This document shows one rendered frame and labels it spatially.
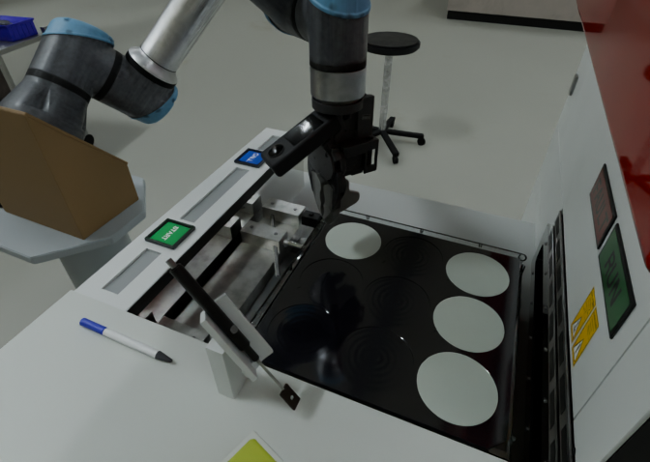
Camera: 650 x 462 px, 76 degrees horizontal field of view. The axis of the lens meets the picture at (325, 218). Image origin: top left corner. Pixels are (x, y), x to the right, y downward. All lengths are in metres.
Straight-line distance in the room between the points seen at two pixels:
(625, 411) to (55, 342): 0.59
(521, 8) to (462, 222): 5.59
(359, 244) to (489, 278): 0.22
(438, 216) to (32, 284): 1.86
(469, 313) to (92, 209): 0.76
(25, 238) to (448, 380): 0.88
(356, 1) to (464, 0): 5.95
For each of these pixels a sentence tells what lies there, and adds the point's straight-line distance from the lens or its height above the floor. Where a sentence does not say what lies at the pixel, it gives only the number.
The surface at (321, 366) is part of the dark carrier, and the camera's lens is 0.59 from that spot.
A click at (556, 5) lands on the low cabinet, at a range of 6.44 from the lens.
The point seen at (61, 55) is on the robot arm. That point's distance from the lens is 1.00.
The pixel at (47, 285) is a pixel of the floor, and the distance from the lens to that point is 2.27.
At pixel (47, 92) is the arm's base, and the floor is 1.09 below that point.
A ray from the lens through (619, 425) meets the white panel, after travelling 0.43.
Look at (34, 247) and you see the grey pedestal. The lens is 1.04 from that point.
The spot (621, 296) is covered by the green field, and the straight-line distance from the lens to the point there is 0.47.
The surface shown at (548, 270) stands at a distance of 0.72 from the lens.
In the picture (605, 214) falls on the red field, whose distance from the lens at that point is 0.57.
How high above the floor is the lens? 1.40
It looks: 38 degrees down
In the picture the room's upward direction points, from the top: straight up
